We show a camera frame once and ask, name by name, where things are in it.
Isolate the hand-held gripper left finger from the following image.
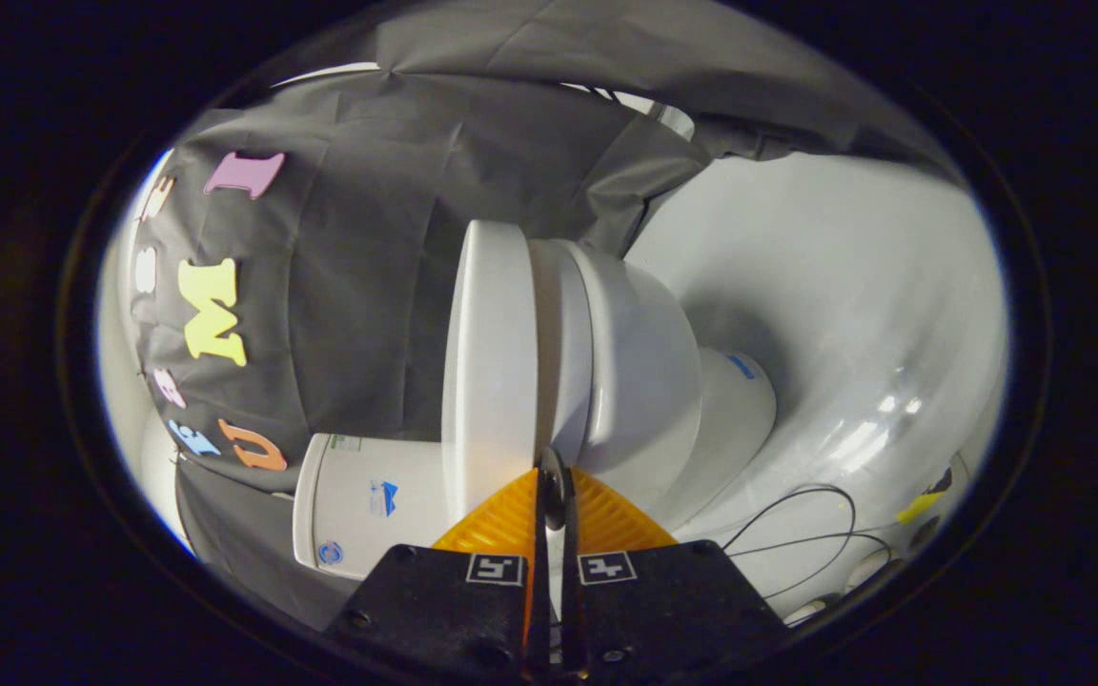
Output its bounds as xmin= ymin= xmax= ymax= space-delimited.
xmin=325 ymin=467 xmax=550 ymax=682

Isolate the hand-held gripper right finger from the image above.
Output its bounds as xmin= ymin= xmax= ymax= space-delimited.
xmin=559 ymin=467 xmax=788 ymax=682

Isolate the black round lid tab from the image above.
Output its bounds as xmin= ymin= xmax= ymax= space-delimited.
xmin=541 ymin=446 xmax=570 ymax=531

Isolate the white toilet lid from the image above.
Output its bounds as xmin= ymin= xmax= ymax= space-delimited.
xmin=442 ymin=221 xmax=540 ymax=523

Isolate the black backdrop cloth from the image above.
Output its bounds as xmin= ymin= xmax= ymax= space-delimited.
xmin=125 ymin=0 xmax=969 ymax=630

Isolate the yellow tape piece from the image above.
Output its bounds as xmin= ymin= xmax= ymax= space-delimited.
xmin=896 ymin=490 xmax=946 ymax=526

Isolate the thin black cable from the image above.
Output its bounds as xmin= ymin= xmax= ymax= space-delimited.
xmin=721 ymin=484 xmax=894 ymax=601

